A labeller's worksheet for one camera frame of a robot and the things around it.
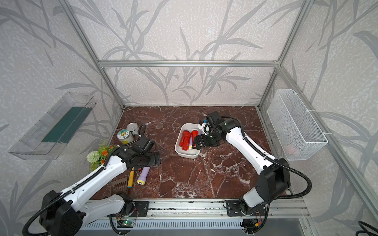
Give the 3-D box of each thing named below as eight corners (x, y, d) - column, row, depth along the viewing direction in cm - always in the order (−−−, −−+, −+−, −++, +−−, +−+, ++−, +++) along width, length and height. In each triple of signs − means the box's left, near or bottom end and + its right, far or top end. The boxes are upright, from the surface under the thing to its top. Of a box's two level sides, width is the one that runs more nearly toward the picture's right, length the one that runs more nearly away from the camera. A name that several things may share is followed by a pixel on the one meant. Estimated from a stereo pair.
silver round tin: (129, 131, 108) (126, 125, 103) (136, 126, 110) (133, 120, 105) (136, 138, 104) (133, 133, 98) (143, 133, 106) (140, 128, 101)
